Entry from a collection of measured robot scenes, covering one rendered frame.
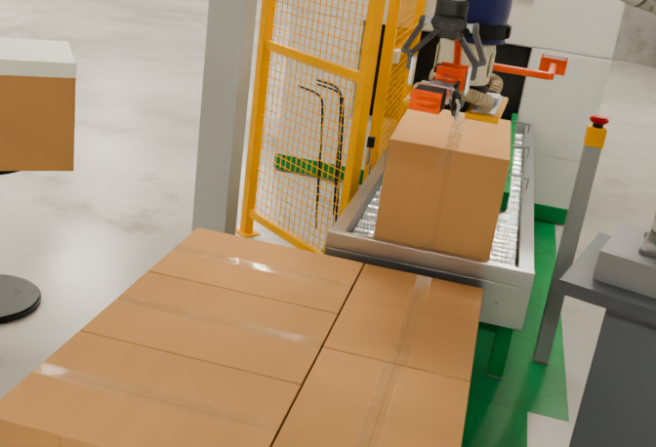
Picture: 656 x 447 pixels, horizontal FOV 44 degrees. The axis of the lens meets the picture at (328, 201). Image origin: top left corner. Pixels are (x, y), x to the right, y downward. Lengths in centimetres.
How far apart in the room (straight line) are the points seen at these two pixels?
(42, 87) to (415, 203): 135
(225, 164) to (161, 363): 164
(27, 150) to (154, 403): 140
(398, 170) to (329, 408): 103
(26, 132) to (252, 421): 156
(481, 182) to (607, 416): 82
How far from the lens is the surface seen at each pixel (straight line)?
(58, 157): 310
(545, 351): 349
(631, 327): 250
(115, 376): 202
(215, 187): 361
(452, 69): 228
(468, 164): 270
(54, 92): 303
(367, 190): 327
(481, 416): 307
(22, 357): 315
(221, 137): 354
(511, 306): 278
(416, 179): 273
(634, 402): 260
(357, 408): 198
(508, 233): 322
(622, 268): 240
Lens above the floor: 164
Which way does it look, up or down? 20 degrees down
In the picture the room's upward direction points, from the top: 8 degrees clockwise
